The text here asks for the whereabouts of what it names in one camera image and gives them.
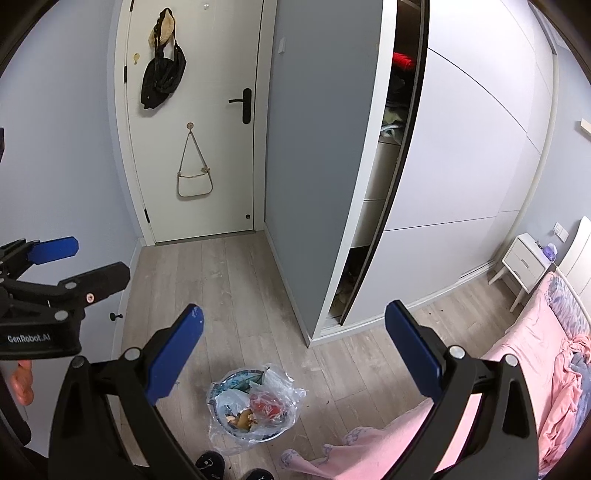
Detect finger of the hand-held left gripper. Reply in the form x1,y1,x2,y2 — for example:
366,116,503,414
0,261,131,320
0,236,79,280

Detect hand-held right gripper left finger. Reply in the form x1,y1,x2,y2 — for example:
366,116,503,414
47,304,218,480

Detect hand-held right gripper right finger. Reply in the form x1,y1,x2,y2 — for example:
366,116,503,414
385,300,540,480

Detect trash bin with plastic liner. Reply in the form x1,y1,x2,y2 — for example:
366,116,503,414
206,364,308,446

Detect person's left hand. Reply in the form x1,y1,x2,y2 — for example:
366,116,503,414
11,360,36,407

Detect pink bed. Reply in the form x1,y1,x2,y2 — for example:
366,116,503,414
281,271,591,480

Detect brown fruit peel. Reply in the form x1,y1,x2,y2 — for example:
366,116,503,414
226,411,257,433

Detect red plastic wrapper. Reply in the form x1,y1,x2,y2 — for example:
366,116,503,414
252,397,285,424

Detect white handbag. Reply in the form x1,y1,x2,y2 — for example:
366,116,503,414
177,122,214,199

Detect white nightstand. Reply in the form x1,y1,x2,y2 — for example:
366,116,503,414
488,233,562,310

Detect white door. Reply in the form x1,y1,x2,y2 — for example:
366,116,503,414
115,0,267,246

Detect purple floral duvet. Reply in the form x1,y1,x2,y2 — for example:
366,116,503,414
538,272,591,468

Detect white padded headboard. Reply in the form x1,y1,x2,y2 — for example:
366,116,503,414
556,216,591,297

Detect white wardrobe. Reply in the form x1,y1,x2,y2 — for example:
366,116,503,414
309,0,557,348

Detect black bag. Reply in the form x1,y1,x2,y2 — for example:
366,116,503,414
141,39,187,111

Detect woven straw hat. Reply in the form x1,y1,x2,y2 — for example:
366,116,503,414
148,8,178,49

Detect black door handle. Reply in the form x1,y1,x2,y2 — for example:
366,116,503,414
228,89,253,124

